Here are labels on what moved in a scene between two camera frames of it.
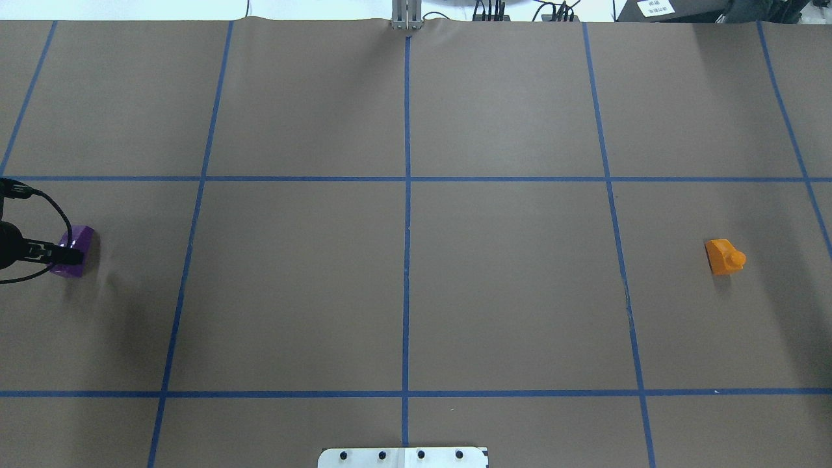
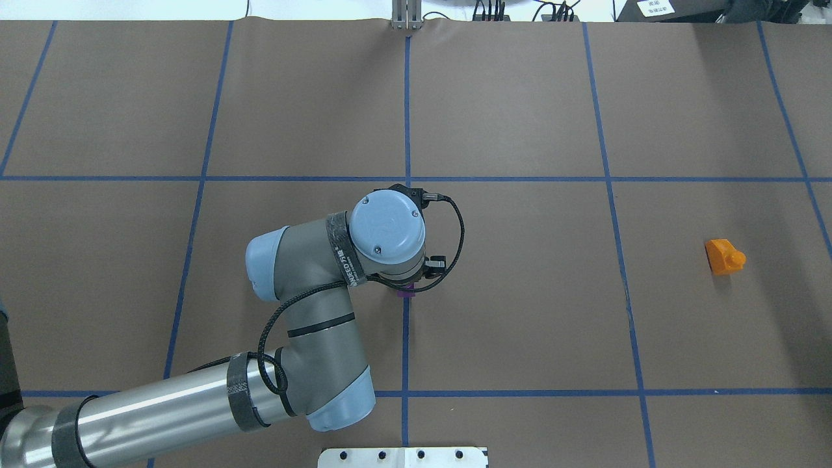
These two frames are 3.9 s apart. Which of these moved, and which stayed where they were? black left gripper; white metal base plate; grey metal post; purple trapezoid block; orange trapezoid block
Moved: black left gripper; purple trapezoid block
Stayed: orange trapezoid block; white metal base plate; grey metal post
